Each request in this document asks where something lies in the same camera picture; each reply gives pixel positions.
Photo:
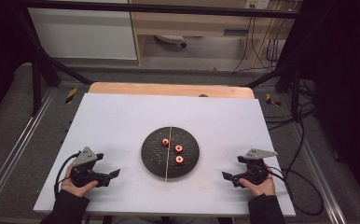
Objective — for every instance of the thin bamboo skewer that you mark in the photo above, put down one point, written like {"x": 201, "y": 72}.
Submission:
{"x": 168, "y": 149}

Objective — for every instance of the black metal crossbar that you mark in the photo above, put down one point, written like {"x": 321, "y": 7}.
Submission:
{"x": 168, "y": 7}

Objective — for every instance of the white slipper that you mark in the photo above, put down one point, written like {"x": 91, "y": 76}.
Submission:
{"x": 170, "y": 39}

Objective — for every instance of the person's right hand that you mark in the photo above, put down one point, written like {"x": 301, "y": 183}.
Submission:
{"x": 263, "y": 189}

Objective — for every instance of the wooden table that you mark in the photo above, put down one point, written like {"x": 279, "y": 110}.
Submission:
{"x": 156, "y": 89}

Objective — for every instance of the white wall socket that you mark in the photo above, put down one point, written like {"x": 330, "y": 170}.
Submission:
{"x": 257, "y": 3}

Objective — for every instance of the person's left hand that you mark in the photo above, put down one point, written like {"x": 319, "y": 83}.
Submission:
{"x": 72, "y": 188}

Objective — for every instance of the yellow black tape strip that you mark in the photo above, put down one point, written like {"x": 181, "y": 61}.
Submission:
{"x": 271, "y": 100}
{"x": 71, "y": 95}

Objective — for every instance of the black round plate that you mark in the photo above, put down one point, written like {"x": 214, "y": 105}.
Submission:
{"x": 155, "y": 155}

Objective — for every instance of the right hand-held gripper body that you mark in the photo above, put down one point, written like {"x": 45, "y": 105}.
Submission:
{"x": 256, "y": 171}

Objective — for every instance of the white board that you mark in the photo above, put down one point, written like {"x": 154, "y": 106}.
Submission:
{"x": 113, "y": 124}

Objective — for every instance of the light wooden desk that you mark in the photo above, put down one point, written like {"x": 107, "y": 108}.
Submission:
{"x": 200, "y": 23}

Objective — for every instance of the white cabinet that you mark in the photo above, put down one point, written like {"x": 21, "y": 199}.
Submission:
{"x": 81, "y": 34}

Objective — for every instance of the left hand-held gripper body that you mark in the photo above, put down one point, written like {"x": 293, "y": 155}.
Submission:
{"x": 83, "y": 174}

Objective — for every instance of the aluminium floor rail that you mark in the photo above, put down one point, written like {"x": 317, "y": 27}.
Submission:
{"x": 318, "y": 174}
{"x": 16, "y": 146}

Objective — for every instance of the black metal stand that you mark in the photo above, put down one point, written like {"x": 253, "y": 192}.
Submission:
{"x": 294, "y": 87}
{"x": 38, "y": 77}

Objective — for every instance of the black curtain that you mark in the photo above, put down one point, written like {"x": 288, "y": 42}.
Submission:
{"x": 349, "y": 77}
{"x": 1, "y": 46}

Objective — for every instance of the red cored hawthorn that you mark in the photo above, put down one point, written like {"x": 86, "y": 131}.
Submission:
{"x": 182, "y": 161}
{"x": 167, "y": 143}
{"x": 181, "y": 150}

